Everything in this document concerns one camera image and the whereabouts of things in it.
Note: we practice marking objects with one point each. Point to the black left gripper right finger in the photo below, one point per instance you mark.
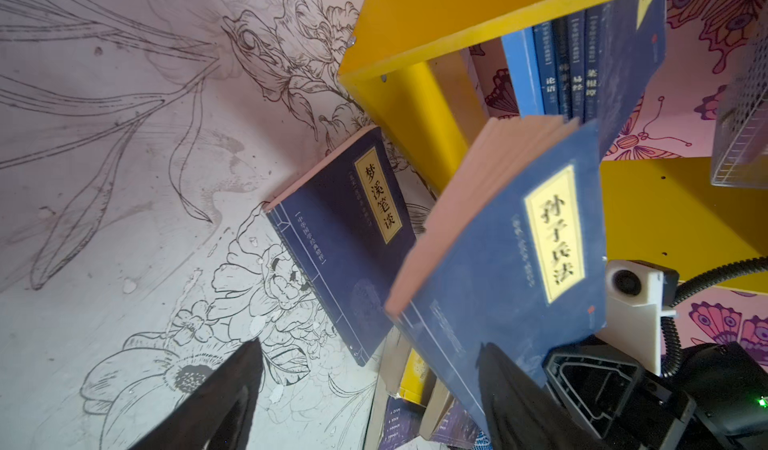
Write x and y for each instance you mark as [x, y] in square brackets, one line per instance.
[520, 414]

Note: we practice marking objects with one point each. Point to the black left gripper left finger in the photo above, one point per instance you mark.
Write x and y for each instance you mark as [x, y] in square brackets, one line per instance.
[219, 413]

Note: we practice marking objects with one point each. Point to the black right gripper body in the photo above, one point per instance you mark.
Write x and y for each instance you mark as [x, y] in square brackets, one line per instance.
[716, 400]

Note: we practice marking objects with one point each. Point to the blue book yellow label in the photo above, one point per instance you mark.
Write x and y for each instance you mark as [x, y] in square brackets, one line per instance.
[512, 254]

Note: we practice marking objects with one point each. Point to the purple book under portrait book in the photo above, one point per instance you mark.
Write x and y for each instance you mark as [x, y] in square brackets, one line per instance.
[403, 420]

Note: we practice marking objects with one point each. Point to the yellow bookshelf pink blue shelves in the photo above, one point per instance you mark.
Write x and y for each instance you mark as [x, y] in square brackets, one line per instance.
[431, 73]

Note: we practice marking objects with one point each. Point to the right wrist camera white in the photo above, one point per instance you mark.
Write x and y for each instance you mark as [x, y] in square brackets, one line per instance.
[638, 295]

